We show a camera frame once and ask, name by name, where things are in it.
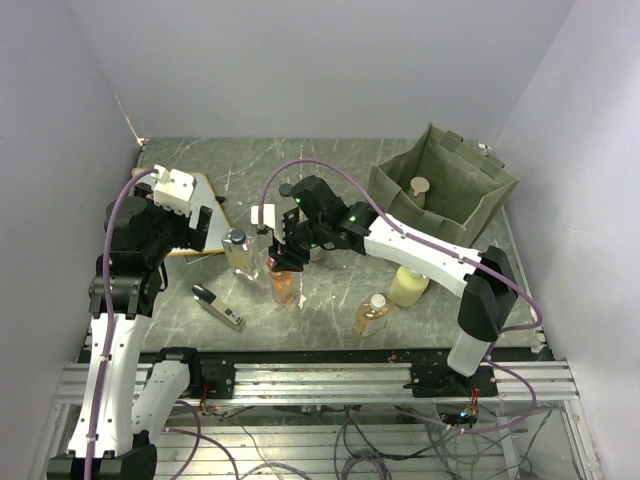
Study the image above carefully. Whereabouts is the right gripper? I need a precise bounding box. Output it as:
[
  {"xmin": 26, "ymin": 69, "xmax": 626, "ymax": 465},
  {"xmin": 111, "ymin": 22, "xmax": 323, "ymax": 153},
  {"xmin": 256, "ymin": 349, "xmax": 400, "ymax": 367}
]
[{"xmin": 268, "ymin": 217, "xmax": 329, "ymax": 272}]

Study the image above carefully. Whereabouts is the orange bottle pink cap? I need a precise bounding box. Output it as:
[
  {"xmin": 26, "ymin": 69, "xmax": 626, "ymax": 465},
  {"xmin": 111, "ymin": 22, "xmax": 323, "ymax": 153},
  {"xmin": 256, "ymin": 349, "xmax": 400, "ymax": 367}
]
[{"xmin": 266, "ymin": 257, "xmax": 296, "ymax": 304}]

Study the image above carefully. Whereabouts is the short clear yellow bottle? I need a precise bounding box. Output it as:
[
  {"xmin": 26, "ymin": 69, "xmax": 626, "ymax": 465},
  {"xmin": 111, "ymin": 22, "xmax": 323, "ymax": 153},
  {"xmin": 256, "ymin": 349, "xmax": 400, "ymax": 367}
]
[{"xmin": 221, "ymin": 228, "xmax": 260, "ymax": 281}]

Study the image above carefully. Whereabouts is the green bottle beige cap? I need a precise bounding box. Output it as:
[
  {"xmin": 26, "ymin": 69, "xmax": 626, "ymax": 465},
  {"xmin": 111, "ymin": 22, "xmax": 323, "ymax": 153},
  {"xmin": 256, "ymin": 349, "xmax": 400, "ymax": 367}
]
[{"xmin": 408, "ymin": 176, "xmax": 431, "ymax": 210}]

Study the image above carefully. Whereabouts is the green canvas bag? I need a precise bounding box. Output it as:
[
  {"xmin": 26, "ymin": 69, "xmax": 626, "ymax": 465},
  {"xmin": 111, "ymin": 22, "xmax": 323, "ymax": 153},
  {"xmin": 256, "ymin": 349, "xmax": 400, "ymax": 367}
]
[{"xmin": 368, "ymin": 124, "xmax": 520, "ymax": 247}]

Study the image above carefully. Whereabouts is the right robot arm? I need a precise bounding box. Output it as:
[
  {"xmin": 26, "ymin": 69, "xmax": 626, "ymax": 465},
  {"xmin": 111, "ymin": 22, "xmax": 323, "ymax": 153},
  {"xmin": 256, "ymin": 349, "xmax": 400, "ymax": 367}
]
[{"xmin": 251, "ymin": 175, "xmax": 518, "ymax": 396}]

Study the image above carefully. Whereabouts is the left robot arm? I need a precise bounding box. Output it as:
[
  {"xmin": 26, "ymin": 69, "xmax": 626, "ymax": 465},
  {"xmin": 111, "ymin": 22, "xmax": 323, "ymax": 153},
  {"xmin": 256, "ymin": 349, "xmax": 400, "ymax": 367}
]
[{"xmin": 46, "ymin": 195, "xmax": 212, "ymax": 479}]

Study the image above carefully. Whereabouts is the yellow-framed whiteboard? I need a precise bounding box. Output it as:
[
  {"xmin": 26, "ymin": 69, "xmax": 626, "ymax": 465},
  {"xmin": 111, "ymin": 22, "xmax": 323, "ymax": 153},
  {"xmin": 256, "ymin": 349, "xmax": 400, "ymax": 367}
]
[{"xmin": 136, "ymin": 165, "xmax": 230, "ymax": 257}]

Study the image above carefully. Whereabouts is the tall clear square bottle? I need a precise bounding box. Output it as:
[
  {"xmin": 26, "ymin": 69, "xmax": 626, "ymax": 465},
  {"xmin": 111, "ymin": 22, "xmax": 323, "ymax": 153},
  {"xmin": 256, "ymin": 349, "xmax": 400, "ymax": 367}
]
[{"xmin": 278, "ymin": 183, "xmax": 293, "ymax": 200}]

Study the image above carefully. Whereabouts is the amber bottle white cap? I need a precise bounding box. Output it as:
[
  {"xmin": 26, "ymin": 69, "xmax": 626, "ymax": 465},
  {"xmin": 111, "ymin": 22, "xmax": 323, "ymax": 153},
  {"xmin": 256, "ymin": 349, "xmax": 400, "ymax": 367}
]
[{"xmin": 352, "ymin": 293, "xmax": 393, "ymax": 338}]

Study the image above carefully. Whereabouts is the yellow-green pump bottle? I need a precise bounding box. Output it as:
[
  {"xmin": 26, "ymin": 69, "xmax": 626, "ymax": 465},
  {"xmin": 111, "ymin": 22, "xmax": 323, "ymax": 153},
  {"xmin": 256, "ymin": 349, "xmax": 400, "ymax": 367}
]
[{"xmin": 389, "ymin": 266, "xmax": 429, "ymax": 308}]

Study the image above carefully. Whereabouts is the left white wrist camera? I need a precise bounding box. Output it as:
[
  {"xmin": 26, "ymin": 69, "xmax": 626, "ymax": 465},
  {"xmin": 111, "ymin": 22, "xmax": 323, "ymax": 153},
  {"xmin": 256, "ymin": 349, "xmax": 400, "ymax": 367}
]
[{"xmin": 151, "ymin": 165, "xmax": 197, "ymax": 218}]

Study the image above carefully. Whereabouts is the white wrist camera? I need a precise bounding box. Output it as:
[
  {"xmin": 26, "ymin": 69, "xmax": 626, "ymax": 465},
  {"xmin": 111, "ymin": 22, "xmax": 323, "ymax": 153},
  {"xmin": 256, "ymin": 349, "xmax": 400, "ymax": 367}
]
[
  {"xmin": 250, "ymin": 204, "xmax": 282, "ymax": 242},
  {"xmin": 151, "ymin": 165, "xmax": 197, "ymax": 218}
]

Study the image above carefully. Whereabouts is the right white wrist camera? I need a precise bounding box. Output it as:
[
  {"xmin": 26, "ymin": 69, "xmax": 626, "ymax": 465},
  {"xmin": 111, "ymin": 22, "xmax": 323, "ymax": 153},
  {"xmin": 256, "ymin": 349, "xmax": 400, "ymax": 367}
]
[{"xmin": 250, "ymin": 204, "xmax": 282, "ymax": 242}]

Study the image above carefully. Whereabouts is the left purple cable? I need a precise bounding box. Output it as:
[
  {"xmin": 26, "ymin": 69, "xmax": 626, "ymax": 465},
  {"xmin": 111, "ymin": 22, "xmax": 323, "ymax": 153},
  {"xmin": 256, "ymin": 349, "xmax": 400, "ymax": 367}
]
[{"xmin": 82, "ymin": 166, "xmax": 161, "ymax": 480}]

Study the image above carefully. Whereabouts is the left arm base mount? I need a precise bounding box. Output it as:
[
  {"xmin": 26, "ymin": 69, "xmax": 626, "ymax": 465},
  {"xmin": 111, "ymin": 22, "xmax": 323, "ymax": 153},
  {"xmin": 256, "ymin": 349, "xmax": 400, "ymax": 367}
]
[{"xmin": 201, "ymin": 357, "xmax": 236, "ymax": 400}]

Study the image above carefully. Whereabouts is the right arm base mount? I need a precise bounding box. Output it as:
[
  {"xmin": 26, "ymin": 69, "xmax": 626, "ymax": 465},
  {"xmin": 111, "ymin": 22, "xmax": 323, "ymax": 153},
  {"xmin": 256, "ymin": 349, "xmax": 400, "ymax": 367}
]
[{"xmin": 403, "ymin": 364, "xmax": 498, "ymax": 398}]

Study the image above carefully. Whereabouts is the aluminium rail frame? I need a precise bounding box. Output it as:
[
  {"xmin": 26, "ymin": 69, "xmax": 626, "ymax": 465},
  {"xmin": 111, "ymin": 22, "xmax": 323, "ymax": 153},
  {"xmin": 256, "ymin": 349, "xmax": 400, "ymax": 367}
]
[{"xmin": 45, "ymin": 349, "xmax": 602, "ymax": 479}]

